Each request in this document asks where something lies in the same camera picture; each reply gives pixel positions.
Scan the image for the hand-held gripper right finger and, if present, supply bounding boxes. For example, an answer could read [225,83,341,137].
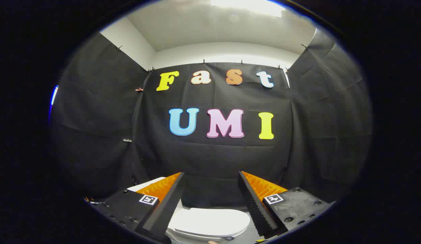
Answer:
[238,171,336,240]

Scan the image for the white toilet lid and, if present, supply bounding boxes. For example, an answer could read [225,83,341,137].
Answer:
[166,199,251,240]

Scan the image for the white ceramic toilet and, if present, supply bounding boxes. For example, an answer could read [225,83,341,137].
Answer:
[127,177,251,244]

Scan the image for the black backdrop cloth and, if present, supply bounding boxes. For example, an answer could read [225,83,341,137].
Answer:
[49,29,373,209]

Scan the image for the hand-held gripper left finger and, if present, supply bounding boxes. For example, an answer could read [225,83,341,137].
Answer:
[90,172,186,244]

